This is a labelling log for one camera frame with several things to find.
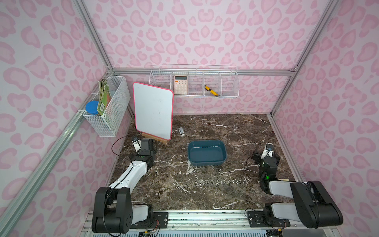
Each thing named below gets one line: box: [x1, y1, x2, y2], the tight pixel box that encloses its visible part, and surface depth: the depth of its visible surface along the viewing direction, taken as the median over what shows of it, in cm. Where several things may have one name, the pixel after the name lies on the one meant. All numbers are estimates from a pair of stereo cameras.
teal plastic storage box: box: [187, 139, 228, 166], surface depth 98 cm
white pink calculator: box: [174, 75, 189, 95], surface depth 97 cm
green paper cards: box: [97, 79, 113, 117], surface depth 71 cm
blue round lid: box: [85, 100, 99, 116], surface depth 67 cm
